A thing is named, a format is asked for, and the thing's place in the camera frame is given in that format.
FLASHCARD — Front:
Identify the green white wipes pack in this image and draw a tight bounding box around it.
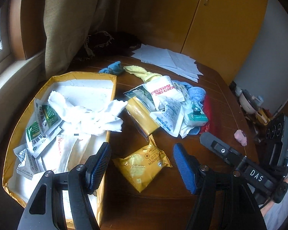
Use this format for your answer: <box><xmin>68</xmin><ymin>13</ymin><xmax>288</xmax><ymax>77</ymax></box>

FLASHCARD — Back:
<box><xmin>184</xmin><ymin>101</ymin><xmax>209</xmax><ymax>126</ymax></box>

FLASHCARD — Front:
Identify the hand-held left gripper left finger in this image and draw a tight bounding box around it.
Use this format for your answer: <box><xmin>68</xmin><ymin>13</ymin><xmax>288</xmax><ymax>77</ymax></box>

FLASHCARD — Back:
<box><xmin>18</xmin><ymin>142</ymin><xmax>112</xmax><ymax>230</ymax></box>

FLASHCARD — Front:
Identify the green white sachet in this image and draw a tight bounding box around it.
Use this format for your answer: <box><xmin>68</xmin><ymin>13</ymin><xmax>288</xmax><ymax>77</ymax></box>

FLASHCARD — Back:
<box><xmin>26</xmin><ymin>121</ymin><xmax>63</xmax><ymax>152</ymax></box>
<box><xmin>35</xmin><ymin>98</ymin><xmax>61</xmax><ymax>137</ymax></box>

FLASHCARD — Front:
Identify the long yellow packet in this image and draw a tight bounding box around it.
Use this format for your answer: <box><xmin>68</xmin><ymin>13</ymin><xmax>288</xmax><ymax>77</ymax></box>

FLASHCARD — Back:
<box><xmin>125</xmin><ymin>98</ymin><xmax>161</xmax><ymax>137</ymax></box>

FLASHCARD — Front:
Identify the rolled blue sock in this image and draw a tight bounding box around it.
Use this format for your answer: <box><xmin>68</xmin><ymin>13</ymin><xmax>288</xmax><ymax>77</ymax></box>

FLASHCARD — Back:
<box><xmin>99</xmin><ymin>61</ymin><xmax>124</xmax><ymax>75</ymax></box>

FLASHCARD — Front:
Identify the yellow cardboard box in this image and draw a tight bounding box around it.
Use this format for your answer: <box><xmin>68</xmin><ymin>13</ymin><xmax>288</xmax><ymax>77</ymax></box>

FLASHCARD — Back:
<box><xmin>2</xmin><ymin>71</ymin><xmax>117</xmax><ymax>230</ymax></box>

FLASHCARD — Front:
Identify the yellow cloth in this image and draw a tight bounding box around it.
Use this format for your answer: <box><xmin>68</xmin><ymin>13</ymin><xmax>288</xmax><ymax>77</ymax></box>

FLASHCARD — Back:
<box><xmin>123</xmin><ymin>65</ymin><xmax>162</xmax><ymax>83</ymax></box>

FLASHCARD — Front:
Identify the red plastic bag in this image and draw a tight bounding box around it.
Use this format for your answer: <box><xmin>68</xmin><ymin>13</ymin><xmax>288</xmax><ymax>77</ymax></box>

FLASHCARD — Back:
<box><xmin>199</xmin><ymin>94</ymin><xmax>213</xmax><ymax>132</ymax></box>

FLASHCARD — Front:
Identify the dark green clear packet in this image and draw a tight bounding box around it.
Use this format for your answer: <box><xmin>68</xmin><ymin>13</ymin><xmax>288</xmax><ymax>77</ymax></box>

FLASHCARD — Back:
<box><xmin>123</xmin><ymin>85</ymin><xmax>156</xmax><ymax>112</ymax></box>

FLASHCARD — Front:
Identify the wooden wardrobe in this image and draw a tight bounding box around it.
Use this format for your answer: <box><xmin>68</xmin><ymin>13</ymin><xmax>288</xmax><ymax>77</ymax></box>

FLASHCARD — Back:
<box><xmin>120</xmin><ymin>0</ymin><xmax>269</xmax><ymax>84</ymax></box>

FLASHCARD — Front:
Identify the white towel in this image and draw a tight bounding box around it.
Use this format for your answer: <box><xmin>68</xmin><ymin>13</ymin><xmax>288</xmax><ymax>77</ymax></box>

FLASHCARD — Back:
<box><xmin>48</xmin><ymin>90</ymin><xmax>128</xmax><ymax>133</ymax></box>

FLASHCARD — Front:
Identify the blue towel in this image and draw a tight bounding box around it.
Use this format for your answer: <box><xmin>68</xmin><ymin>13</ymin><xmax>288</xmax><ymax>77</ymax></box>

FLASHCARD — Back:
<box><xmin>180</xmin><ymin>81</ymin><xmax>207</xmax><ymax>135</ymax></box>

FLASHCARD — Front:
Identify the yellow mug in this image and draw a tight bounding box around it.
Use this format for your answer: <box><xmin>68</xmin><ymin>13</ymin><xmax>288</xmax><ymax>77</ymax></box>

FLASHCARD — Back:
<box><xmin>257</xmin><ymin>109</ymin><xmax>270</xmax><ymax>125</ymax></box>

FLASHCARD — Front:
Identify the yellow cracker packet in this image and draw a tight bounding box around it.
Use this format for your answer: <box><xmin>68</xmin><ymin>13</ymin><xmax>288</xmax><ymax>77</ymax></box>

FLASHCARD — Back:
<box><xmin>112</xmin><ymin>134</ymin><xmax>172</xmax><ymax>192</ymax></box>

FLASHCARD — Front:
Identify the person's right forearm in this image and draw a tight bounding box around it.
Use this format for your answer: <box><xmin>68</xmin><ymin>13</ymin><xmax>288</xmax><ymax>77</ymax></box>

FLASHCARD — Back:
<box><xmin>260</xmin><ymin>194</ymin><xmax>282</xmax><ymax>217</ymax></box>

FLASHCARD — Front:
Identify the beige curtain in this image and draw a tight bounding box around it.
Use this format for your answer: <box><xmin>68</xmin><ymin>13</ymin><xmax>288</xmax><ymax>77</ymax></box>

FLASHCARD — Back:
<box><xmin>20</xmin><ymin>0</ymin><xmax>132</xmax><ymax>79</ymax></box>

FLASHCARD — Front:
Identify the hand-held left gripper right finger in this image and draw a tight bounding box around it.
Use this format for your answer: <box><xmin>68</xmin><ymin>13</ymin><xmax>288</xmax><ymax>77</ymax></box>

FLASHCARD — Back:
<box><xmin>173</xmin><ymin>143</ymin><xmax>267</xmax><ymax>230</ymax></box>

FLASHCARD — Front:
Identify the white printed sachet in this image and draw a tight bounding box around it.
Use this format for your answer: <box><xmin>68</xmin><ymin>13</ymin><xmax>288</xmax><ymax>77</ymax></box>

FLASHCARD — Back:
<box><xmin>13</xmin><ymin>146</ymin><xmax>46</xmax><ymax>180</ymax></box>

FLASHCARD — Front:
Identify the white pouch red print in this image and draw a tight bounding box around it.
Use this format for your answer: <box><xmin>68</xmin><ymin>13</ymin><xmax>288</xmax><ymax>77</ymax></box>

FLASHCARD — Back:
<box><xmin>42</xmin><ymin>134</ymin><xmax>92</xmax><ymax>173</ymax></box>

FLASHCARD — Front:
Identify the person's pale clothing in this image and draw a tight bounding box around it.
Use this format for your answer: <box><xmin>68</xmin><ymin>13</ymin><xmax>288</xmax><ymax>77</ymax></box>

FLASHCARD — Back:
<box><xmin>264</xmin><ymin>182</ymin><xmax>288</xmax><ymax>230</ymax></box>

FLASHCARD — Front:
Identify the white electric cooking pot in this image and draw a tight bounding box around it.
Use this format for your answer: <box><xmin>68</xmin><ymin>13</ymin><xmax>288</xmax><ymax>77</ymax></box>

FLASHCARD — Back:
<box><xmin>238</xmin><ymin>89</ymin><xmax>257</xmax><ymax>114</ymax></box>

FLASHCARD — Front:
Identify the pink plush toy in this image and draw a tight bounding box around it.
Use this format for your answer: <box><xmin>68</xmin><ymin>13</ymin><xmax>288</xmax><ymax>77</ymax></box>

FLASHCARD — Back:
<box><xmin>234</xmin><ymin>129</ymin><xmax>247</xmax><ymax>146</ymax></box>

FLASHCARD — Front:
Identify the window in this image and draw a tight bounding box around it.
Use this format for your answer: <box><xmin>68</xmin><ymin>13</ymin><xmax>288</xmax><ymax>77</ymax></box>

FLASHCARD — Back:
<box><xmin>0</xmin><ymin>0</ymin><xmax>46</xmax><ymax>87</ymax></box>

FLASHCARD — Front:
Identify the white pouch blue print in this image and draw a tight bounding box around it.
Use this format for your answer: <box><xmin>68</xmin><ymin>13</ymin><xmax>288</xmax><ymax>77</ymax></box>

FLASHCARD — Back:
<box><xmin>150</xmin><ymin>99</ymin><xmax>184</xmax><ymax>138</ymax></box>

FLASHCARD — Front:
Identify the white pouch red lettering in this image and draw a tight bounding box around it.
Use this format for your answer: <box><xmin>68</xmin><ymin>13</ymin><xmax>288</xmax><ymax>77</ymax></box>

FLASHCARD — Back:
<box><xmin>144</xmin><ymin>75</ymin><xmax>185</xmax><ymax>111</ymax></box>

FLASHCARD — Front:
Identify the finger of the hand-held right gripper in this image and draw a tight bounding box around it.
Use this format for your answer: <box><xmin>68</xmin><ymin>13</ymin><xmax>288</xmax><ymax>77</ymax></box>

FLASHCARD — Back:
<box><xmin>200</xmin><ymin>132</ymin><xmax>246</xmax><ymax>170</ymax></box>

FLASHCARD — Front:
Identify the pile of white paper sheets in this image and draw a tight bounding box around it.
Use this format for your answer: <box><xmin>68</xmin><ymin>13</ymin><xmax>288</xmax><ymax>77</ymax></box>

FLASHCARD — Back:
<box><xmin>131</xmin><ymin>44</ymin><xmax>203</xmax><ymax>82</ymax></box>

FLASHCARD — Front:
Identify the dark fringed cloth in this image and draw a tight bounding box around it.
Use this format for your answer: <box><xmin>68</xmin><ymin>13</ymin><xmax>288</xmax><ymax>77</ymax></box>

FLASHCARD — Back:
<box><xmin>72</xmin><ymin>31</ymin><xmax>142</xmax><ymax>63</ymax></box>

